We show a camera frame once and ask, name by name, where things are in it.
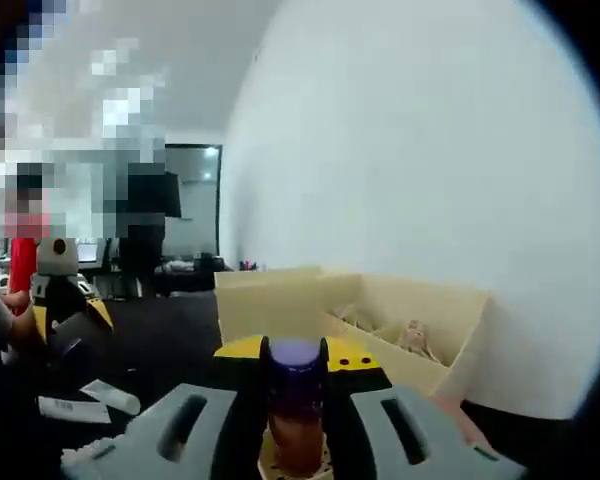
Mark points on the dark framed glass partition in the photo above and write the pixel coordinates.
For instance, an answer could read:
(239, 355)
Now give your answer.
(200, 200)

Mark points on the black mesh pen holder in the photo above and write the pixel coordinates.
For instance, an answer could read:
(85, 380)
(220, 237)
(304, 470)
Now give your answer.
(252, 266)

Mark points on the black monitor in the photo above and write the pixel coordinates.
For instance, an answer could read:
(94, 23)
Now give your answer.
(174, 195)

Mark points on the black office desk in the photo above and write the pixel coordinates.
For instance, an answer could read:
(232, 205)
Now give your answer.
(190, 282)

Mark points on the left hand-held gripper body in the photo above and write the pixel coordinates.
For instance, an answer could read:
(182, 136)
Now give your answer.
(57, 262)

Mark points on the cream drawer cabinet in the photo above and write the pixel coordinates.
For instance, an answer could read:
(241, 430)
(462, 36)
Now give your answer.
(465, 350)

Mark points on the purple capped cosmetic bottle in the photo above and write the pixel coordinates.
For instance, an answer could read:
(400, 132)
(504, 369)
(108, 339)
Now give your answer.
(295, 400)

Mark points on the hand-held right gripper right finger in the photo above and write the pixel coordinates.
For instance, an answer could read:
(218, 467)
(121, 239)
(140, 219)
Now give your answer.
(430, 450)

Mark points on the white printed cosmetic tube bottle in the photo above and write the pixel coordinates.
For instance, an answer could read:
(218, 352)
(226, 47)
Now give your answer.
(72, 409)

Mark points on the small black box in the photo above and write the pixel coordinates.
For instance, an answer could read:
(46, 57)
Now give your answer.
(211, 261)

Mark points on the white items on desk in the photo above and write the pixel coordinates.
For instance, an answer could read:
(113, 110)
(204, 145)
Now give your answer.
(180, 266)

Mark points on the person's right hand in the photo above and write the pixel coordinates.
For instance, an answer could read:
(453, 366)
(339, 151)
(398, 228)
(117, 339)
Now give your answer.
(460, 420)

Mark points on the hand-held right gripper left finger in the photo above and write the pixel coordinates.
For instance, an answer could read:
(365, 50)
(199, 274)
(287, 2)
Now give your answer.
(145, 450)

